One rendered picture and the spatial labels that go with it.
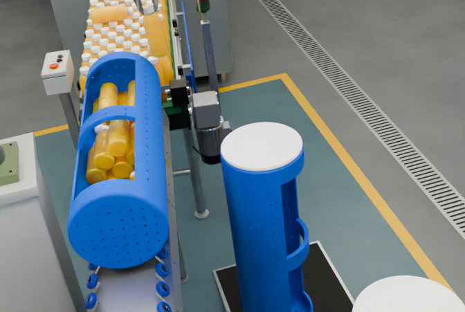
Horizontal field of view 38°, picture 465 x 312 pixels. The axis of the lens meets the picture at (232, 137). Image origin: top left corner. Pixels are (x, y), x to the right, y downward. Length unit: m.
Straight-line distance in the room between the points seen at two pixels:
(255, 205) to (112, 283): 0.55
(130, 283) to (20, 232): 0.42
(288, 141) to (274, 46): 2.96
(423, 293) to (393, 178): 2.06
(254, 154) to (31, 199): 0.72
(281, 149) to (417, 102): 2.29
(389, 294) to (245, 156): 0.73
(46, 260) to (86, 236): 0.39
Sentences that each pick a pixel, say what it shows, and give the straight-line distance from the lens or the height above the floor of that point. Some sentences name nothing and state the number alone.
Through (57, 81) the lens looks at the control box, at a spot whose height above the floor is 1.06.
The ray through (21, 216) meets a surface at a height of 1.05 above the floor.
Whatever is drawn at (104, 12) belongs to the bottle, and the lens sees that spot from 3.20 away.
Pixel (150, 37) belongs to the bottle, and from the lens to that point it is 2.53.
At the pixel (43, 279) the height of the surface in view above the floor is 0.77.
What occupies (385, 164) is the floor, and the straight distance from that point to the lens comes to 3.90.
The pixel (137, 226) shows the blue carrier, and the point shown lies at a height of 1.11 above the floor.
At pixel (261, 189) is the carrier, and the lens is 2.23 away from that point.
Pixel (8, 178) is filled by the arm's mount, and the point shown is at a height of 1.17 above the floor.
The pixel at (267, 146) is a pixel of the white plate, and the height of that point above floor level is 1.04.
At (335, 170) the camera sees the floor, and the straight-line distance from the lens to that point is 3.86.
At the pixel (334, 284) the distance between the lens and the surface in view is 3.01.
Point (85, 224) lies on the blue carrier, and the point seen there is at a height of 1.14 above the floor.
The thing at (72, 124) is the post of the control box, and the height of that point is 0.80.
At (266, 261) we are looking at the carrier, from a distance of 2.45.
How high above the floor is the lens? 2.35
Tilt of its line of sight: 34 degrees down
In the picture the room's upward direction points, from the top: 7 degrees counter-clockwise
